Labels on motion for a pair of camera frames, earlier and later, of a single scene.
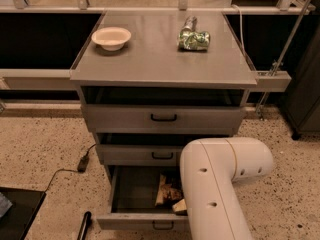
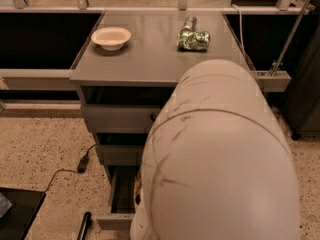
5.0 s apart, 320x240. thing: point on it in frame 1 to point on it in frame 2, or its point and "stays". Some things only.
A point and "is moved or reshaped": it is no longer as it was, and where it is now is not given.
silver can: (190, 24) stays
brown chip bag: (167, 194) is moved or reshaped
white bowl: (111, 38) stays
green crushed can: (193, 41) stays
